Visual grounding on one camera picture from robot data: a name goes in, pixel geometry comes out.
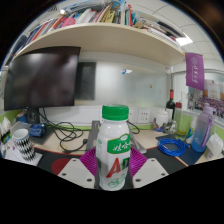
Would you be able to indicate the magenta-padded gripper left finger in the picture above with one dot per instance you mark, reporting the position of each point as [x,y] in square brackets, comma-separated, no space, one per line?
[75,171]

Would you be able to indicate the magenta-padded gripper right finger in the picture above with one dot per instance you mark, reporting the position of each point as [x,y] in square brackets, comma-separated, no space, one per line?
[150,171]

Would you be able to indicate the white bottle with green cap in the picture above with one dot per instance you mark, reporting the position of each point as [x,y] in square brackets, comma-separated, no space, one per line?
[113,146]

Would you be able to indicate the translucent purple water bottle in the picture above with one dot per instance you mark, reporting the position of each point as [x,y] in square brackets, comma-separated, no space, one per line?
[201,133]

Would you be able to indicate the flat round red coaster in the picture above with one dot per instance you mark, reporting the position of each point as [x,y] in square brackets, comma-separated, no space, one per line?
[60,165]

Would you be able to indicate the white ceramic jar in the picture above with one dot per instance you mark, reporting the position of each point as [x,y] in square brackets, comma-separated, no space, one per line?
[162,117]

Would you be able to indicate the small blue box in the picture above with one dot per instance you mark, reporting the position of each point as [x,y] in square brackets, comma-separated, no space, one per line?
[37,130]

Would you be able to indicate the black and white patterned mug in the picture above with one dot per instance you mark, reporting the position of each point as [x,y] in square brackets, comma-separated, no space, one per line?
[24,146]

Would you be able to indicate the dark wine bottle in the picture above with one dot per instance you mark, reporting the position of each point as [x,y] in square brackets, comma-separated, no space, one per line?
[170,105]

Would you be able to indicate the white tissue pack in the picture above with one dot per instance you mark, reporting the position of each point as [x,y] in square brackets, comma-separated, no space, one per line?
[215,145]

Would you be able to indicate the colourful photo poster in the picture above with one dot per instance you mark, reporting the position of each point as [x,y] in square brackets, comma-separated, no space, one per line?
[208,100]

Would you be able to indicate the black computer monitor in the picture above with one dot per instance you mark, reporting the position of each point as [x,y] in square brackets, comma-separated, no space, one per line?
[41,80]

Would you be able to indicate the purple pennant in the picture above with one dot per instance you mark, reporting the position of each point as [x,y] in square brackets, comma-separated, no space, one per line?
[194,71]

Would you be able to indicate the ceiling light panels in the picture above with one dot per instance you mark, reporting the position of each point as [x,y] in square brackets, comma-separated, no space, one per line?
[184,40]

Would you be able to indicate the beige shelf full of books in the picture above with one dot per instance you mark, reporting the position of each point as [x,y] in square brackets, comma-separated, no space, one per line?
[100,36]

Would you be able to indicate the white wall socket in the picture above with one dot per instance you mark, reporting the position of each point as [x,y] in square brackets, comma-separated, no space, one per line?
[144,116]
[131,115]

